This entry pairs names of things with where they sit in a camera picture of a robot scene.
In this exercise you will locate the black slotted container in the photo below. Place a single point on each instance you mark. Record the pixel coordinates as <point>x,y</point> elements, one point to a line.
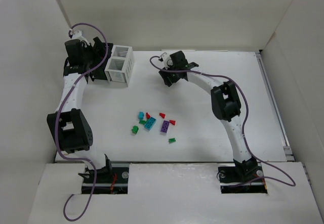
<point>99,73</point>

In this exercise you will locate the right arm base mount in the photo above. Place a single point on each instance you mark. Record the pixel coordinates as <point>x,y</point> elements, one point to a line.
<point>232,183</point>

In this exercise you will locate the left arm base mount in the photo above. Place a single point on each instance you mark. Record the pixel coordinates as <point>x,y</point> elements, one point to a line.
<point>114,182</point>

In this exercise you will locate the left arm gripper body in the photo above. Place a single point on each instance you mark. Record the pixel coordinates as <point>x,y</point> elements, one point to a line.
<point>100,63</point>

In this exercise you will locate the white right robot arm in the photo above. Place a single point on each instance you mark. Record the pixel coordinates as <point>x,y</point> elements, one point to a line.
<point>226,107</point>

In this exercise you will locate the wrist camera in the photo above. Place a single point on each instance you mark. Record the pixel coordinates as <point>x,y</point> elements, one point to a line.
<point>77,35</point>
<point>166,59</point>

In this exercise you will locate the purple flat lego brick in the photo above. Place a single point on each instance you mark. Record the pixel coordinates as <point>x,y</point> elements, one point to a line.
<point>164,127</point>

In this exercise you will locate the white slotted container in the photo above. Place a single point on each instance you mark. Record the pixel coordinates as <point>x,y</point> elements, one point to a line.
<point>120,65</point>

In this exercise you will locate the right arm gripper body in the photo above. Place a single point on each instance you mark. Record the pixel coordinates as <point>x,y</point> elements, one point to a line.
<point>168,76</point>

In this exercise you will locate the teal lego brick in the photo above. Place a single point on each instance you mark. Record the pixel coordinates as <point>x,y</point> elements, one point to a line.
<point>150,123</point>

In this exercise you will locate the green curved lego piece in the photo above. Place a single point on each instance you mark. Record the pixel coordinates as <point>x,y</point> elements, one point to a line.
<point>172,140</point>

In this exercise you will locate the green lego block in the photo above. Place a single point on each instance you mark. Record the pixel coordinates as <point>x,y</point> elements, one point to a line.
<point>135,129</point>

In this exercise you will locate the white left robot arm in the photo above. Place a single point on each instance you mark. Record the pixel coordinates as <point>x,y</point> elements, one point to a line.
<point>68,125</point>

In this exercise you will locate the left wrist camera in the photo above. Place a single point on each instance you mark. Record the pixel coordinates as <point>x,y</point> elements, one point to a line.
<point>77,35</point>

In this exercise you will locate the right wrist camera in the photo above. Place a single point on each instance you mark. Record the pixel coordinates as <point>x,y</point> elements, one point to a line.
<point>166,59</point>

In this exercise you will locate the small teal lego piece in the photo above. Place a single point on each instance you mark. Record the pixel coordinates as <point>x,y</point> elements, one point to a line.
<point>141,115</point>

